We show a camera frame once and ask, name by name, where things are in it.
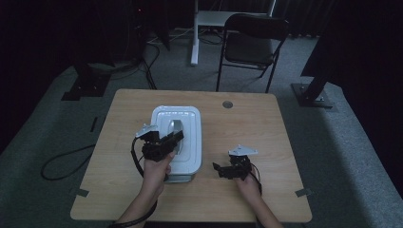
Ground grey tape piece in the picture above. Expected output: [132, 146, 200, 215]
[69, 188, 90, 198]
[295, 188, 314, 198]

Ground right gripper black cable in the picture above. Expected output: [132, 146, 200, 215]
[250, 162, 263, 197]

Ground person's right hand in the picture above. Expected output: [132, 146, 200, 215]
[235, 172, 263, 204]

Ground white box lid grey handle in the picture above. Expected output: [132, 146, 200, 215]
[149, 104, 203, 176]

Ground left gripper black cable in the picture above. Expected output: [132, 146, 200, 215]
[108, 138, 159, 228]

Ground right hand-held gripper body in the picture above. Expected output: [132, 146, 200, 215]
[228, 144, 259, 181]

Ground white background cable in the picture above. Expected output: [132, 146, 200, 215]
[146, 28, 195, 45]

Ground black background floor cables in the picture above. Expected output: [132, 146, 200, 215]
[108, 39, 161, 90]

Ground black stand base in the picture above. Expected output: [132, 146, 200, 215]
[61, 62, 112, 102]
[291, 31, 337, 109]

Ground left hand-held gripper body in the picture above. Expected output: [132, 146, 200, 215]
[135, 123, 174, 162]

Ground black cable on floor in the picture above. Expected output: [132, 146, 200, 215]
[40, 144, 97, 181]

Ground person's left hand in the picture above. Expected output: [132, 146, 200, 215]
[140, 150, 177, 198]

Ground white desk frame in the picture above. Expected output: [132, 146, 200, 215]
[189, 0, 278, 67]

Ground black folding chair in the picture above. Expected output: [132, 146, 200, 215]
[216, 12, 290, 94]

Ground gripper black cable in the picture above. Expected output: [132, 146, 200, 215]
[250, 162, 263, 197]
[108, 138, 159, 228]

